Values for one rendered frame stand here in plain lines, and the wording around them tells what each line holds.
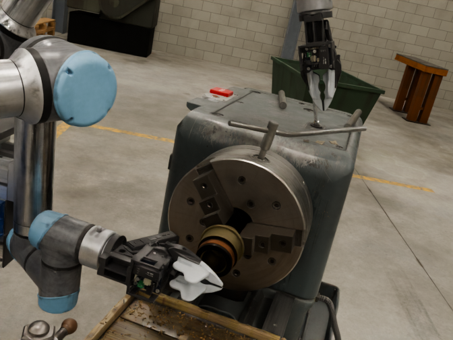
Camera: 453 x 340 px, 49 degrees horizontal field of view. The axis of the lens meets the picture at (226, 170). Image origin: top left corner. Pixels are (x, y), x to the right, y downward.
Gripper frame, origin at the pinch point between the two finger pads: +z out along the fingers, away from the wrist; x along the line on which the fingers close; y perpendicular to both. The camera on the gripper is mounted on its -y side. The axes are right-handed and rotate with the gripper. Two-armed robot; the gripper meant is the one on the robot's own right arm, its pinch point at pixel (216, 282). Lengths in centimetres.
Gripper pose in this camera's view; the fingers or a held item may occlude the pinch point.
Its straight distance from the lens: 90.1
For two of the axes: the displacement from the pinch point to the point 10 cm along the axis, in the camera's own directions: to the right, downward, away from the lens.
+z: 9.4, 2.8, -2.1
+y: -2.9, 2.9, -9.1
